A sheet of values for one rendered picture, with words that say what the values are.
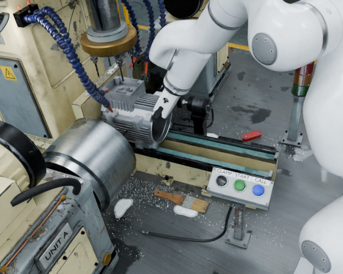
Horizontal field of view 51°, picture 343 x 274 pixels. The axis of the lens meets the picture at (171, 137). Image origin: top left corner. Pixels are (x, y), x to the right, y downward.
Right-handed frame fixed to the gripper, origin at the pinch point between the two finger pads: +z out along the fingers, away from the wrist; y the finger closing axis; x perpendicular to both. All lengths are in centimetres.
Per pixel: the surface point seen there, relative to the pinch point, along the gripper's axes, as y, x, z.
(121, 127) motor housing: -3.2, 8.8, 11.3
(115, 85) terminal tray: 9.4, 20.0, 8.1
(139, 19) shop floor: 309, 109, 188
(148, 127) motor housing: -2.3, 0.8, 4.5
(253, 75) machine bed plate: 81, -26, 18
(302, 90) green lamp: 33, -38, -18
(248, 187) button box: -18.5, -31.8, -15.7
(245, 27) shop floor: 314, -11, 119
